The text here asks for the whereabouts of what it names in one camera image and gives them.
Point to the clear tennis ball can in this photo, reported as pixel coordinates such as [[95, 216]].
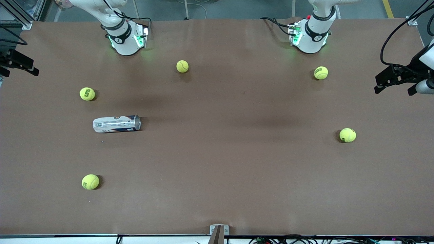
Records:
[[115, 124]]

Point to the aluminium frame profile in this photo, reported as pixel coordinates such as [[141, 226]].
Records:
[[27, 15]]

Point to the white table leg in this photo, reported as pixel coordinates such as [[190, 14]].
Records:
[[293, 8], [186, 10]]

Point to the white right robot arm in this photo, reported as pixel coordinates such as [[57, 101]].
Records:
[[123, 44]]

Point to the black diagonal frame strut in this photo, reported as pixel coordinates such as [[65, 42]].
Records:
[[420, 8]]

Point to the silver table corner bracket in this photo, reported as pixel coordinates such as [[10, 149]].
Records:
[[412, 22]]

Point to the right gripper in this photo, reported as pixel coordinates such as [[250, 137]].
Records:
[[10, 58]]

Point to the yellow tennis ball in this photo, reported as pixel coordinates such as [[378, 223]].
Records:
[[320, 73], [347, 135], [87, 94], [182, 66], [90, 182]]

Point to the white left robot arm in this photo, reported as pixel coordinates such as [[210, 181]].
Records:
[[313, 37]]

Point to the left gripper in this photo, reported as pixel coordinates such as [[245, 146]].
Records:
[[412, 68]]

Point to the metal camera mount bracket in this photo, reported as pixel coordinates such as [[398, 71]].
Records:
[[218, 232]]

